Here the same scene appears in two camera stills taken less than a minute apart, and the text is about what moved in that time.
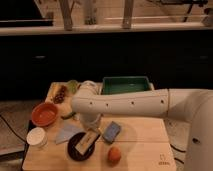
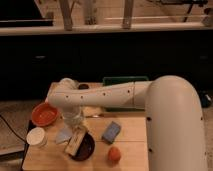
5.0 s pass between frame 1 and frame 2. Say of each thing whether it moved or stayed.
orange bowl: stayed
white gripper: moved
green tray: stayed
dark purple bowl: stayed
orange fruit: stayed
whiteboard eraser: moved
